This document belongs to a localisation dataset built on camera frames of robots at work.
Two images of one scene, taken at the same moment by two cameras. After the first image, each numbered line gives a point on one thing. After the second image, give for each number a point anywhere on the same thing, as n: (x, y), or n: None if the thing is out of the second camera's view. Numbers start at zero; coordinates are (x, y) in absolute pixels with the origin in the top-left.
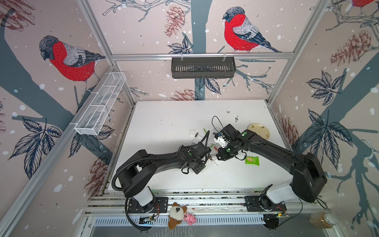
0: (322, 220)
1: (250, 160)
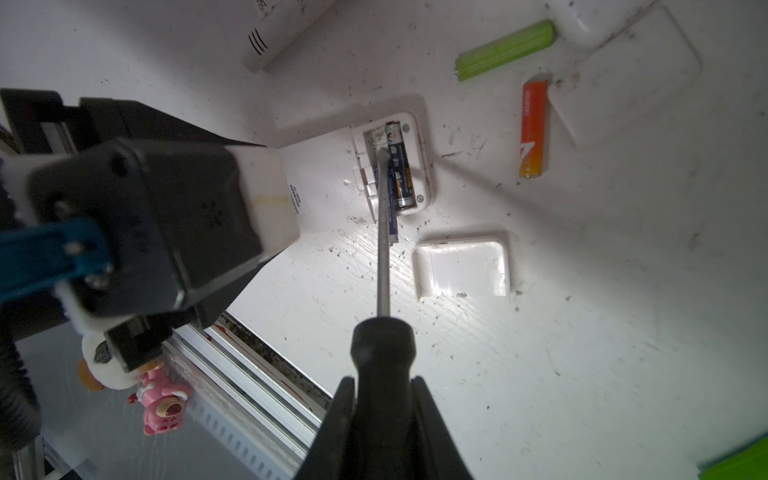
0: None
1: (747, 462)
